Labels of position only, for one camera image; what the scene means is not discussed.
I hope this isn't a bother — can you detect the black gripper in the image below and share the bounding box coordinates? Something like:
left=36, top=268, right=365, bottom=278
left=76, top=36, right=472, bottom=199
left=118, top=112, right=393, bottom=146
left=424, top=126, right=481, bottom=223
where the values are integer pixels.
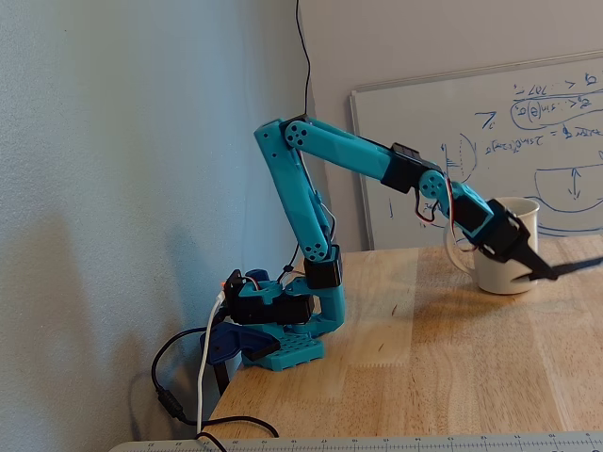
left=474, top=198, right=561, bottom=283

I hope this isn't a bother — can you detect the dark blue pen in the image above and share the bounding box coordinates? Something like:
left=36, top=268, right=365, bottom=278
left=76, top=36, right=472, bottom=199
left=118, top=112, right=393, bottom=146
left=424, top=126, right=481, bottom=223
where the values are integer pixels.
left=548, top=256, right=603, bottom=280

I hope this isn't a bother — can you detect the cream ceramic mug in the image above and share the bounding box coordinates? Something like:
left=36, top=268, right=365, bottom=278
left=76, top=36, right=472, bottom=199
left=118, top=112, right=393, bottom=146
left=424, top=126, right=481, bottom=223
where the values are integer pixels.
left=443, top=197, right=541, bottom=296

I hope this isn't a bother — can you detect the whiteboard with blue writing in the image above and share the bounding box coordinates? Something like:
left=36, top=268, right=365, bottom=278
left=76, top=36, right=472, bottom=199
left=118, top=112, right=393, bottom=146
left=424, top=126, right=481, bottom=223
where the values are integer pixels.
left=349, top=50, right=603, bottom=250

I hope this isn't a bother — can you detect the blue table clamp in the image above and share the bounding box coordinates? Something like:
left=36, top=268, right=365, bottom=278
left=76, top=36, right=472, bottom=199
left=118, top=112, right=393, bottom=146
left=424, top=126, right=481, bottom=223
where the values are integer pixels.
left=200, top=322, right=282, bottom=396

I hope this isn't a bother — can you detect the white usb cable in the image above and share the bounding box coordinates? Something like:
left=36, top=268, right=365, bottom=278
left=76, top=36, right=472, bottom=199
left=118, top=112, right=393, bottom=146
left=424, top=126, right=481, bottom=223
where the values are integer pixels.
left=195, top=291, right=225, bottom=437

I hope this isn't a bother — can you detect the thin black hanging cable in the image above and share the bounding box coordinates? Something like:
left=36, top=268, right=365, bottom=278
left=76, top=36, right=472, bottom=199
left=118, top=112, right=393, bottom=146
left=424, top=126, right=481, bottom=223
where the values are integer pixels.
left=294, top=0, right=312, bottom=118

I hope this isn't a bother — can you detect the black power cable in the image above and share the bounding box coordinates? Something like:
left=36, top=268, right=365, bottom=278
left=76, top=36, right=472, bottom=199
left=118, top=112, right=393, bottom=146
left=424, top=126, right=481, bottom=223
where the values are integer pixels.
left=150, top=324, right=280, bottom=452

